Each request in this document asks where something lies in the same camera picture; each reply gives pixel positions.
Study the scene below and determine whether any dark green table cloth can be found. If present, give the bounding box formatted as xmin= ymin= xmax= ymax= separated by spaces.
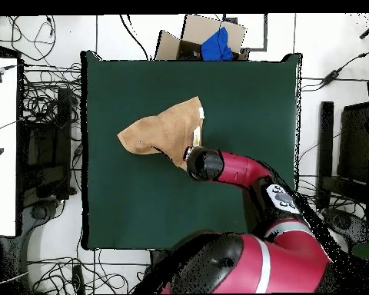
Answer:
xmin=80 ymin=50 xmax=303 ymax=250

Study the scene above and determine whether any black cable tangle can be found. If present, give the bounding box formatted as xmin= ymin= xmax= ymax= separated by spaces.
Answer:
xmin=18 ymin=61 xmax=83 ymax=192
xmin=294 ymin=173 xmax=368 ymax=216
xmin=26 ymin=247 xmax=151 ymax=295

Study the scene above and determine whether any blue cloth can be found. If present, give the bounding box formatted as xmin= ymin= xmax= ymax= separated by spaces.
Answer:
xmin=200 ymin=26 xmax=235 ymax=61

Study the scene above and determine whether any black upright bar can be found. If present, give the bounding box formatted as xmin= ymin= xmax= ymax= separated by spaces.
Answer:
xmin=315 ymin=101 xmax=335 ymax=212

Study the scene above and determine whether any white desk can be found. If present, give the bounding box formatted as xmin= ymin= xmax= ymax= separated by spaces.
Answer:
xmin=0 ymin=56 xmax=20 ymax=237

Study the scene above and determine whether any black power adapter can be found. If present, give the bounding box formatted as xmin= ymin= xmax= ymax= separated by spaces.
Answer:
xmin=321 ymin=68 xmax=344 ymax=87

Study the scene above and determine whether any grey stand leg with caster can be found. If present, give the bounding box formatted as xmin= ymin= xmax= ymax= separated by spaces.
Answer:
xmin=321 ymin=207 xmax=369 ymax=248
xmin=20 ymin=198 xmax=62 ymax=226

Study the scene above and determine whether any orange terry towel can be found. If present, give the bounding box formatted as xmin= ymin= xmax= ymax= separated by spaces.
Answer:
xmin=116 ymin=95 xmax=206 ymax=172

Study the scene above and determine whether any brown cardboard box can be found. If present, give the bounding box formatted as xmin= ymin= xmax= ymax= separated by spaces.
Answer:
xmin=154 ymin=13 xmax=251 ymax=61

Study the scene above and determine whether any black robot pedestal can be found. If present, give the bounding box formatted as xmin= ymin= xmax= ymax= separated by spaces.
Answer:
xmin=148 ymin=249 xmax=173 ymax=268

